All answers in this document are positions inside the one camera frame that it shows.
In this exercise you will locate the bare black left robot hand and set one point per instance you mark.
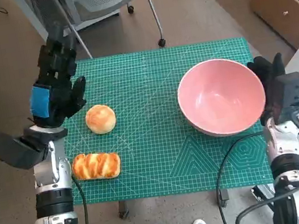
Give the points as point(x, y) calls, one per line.
point(62, 103)

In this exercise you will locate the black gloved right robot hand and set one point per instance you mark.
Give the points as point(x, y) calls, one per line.
point(264, 69)

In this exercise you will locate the round bread bun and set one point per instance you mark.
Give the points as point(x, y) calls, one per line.
point(100, 118)

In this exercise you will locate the pink bowl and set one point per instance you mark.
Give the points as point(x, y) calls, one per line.
point(221, 97)

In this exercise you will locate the braided rectangular bread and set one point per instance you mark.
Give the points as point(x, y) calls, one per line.
point(96, 165)

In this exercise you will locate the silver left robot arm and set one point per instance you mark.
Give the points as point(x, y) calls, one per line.
point(51, 174)

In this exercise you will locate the green cutting mat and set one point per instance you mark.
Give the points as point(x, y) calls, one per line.
point(140, 90)

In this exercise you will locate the black table foot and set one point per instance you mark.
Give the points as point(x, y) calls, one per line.
point(123, 209)
point(223, 197)

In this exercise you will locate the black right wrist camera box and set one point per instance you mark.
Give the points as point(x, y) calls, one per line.
point(292, 91)

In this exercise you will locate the silver aluminium rail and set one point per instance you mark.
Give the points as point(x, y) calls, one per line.
point(262, 195)

